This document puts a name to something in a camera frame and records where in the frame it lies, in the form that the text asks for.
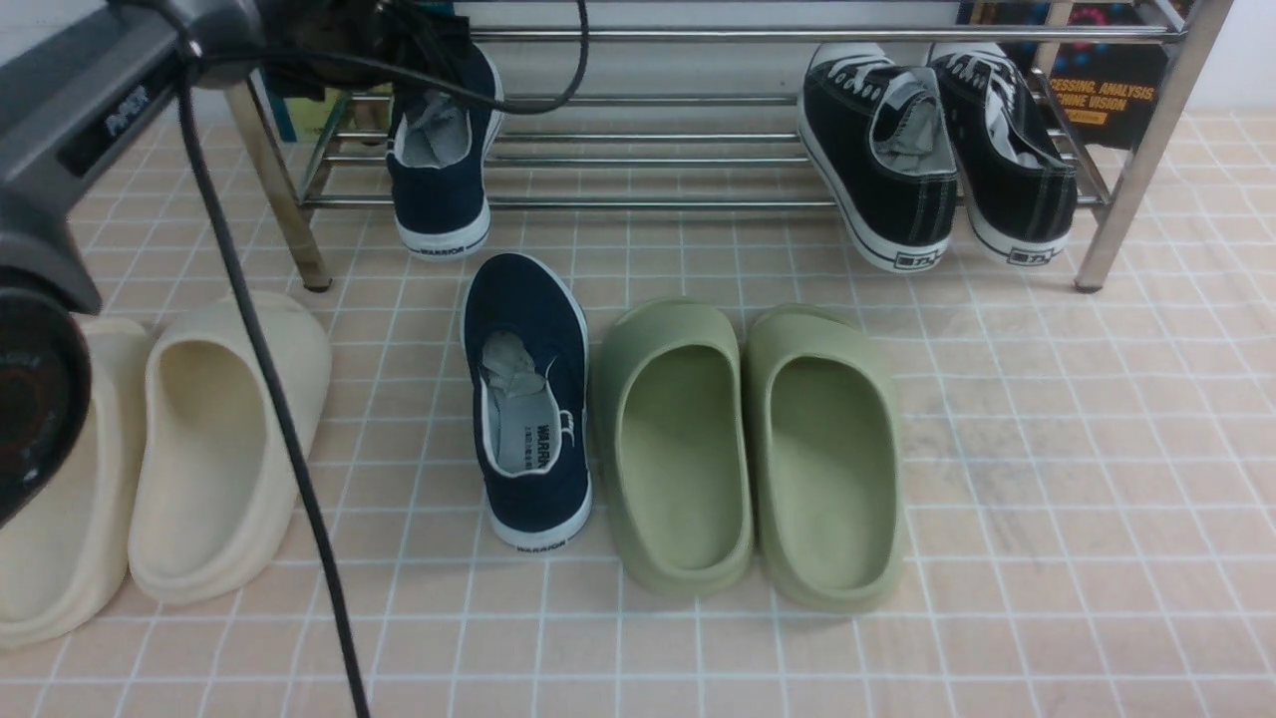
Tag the yellow and teal book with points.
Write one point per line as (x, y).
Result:
(296, 119)

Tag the right black lace-up sneaker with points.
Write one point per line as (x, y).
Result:
(1021, 195)

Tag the right cream foam slipper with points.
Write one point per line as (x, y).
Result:
(216, 490)

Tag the left black lace-up sneaker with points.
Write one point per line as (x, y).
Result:
(874, 129)

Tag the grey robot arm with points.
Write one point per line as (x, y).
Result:
(74, 103)

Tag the left green foam slipper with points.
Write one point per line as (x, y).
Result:
(665, 404)

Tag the black lace-up sneaker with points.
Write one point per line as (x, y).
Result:
(874, 129)
(1021, 195)

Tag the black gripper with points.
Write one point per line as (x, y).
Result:
(428, 38)

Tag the cream foam slipper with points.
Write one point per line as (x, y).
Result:
(216, 490)
(65, 556)

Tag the left cream foam slipper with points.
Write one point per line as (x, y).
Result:
(65, 556)

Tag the black book orange text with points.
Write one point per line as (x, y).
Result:
(1108, 90)

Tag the metal shoe rack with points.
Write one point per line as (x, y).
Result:
(1190, 39)

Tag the green foam slipper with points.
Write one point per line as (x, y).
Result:
(824, 430)
(665, 404)

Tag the navy canvas shoe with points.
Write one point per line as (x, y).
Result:
(435, 159)
(526, 345)

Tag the right green foam slipper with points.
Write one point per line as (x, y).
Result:
(824, 430)

